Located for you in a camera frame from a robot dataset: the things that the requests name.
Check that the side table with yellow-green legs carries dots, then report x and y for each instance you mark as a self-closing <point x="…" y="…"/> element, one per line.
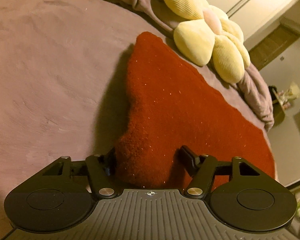
<point x="281" y="111"/>

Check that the cream flower-shaped pillow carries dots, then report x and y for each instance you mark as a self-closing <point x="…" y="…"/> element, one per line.
<point x="202" y="35"/>

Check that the red knit cardigan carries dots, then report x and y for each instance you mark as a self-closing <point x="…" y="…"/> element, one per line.
<point x="180" y="105"/>

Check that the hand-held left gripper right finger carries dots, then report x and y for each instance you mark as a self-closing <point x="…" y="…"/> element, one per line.
<point x="188" y="158"/>

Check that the wooden door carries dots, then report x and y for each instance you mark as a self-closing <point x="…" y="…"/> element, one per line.
<point x="272" y="46"/>

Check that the purple duvet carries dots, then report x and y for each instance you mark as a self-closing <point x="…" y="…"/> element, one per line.
<point x="255" y="92"/>

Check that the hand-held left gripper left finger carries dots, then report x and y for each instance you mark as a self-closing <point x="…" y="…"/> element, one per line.
<point x="109" y="166"/>

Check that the white paper bouquet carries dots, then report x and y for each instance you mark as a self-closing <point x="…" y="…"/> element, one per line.
<point x="295" y="90"/>

